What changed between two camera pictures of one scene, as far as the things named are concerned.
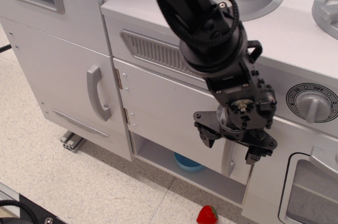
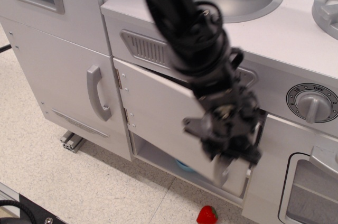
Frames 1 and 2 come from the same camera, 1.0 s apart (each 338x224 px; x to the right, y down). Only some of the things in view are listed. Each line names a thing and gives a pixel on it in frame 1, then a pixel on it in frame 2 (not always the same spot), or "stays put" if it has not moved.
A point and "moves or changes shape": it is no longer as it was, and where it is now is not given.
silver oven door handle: [326, 159] stays put
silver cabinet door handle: [228, 158] moves or changes shape
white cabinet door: [161, 109] moves or changes shape
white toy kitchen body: [105, 50] stays put
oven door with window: [310, 195] stays put
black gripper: [247, 116] → [231, 120]
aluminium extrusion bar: [72, 141] stays put
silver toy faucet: [325, 15] stays put
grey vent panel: [158, 52] stays put
